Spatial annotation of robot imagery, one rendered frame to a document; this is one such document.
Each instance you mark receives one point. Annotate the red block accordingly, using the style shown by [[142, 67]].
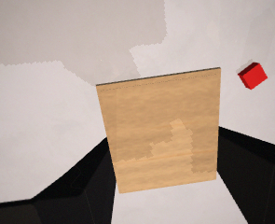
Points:
[[252, 75]]

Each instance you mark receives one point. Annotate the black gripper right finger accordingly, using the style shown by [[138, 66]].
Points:
[[247, 167]]

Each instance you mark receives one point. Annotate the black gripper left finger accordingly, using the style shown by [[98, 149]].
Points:
[[83, 195]]

